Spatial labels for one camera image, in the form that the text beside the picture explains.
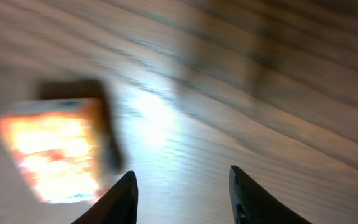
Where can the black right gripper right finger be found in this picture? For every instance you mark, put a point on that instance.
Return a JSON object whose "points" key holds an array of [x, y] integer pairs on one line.
{"points": [[252, 204]]}

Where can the orange tissue packet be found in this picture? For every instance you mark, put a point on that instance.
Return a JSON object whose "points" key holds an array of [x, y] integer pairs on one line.
{"points": [[57, 147]]}

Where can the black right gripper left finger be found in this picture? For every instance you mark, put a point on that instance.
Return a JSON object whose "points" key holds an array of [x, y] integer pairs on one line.
{"points": [[117, 206]]}

